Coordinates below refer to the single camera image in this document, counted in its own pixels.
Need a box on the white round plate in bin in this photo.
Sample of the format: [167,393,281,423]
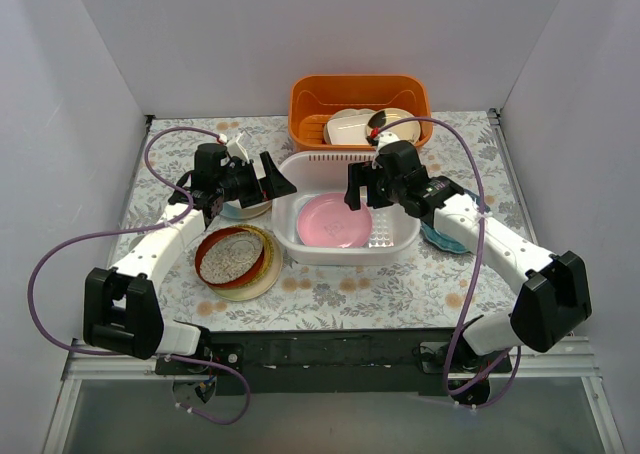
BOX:
[323,108,374,144]

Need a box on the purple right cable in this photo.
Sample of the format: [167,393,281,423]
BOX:
[369,116,523,408]

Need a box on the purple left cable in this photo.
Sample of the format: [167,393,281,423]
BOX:
[27,127,251,427]

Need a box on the white deep plate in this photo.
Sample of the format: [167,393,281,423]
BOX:
[221,201,271,219]

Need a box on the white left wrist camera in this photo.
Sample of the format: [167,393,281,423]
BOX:
[226,133,250,163]

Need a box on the cream large plate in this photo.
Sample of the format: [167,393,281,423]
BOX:
[210,233,283,302]

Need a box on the teal scalloped plate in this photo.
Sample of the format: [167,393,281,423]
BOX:
[420,188,489,255]

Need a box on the white rectangular dish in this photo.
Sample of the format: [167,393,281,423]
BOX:
[325,113,372,146]

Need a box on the red round plate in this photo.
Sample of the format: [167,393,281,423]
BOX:
[194,226,265,289]

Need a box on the aluminium frame rail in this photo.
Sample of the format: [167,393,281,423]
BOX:
[40,337,176,454]

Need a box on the speckled round plate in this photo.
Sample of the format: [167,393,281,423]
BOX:
[200,230,263,284]

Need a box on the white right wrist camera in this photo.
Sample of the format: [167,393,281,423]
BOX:
[375,131,400,151]

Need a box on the white plastic bin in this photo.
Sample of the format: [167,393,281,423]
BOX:
[271,151,420,266]

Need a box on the floral table mat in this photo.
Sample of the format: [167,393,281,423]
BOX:
[123,111,530,331]

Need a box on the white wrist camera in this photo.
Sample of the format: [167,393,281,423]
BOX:
[226,133,250,163]
[375,131,400,151]

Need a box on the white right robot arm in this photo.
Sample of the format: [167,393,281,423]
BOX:
[344,141,592,372]

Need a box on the blue bear plate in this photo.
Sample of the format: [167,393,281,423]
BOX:
[295,201,313,245]

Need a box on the gold rimmed plate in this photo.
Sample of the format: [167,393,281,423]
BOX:
[214,224,275,290]

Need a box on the orange plastic bin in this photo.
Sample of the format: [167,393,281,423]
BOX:
[288,74,431,153]

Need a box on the purple cable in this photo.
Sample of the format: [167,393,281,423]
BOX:
[369,116,523,408]
[27,127,251,427]

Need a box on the pink bear plate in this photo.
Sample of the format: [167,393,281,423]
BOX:
[305,193,373,248]

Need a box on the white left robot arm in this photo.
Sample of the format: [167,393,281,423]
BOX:
[83,143,297,374]

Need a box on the cream plate black spot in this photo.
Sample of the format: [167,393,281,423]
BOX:
[366,108,421,144]

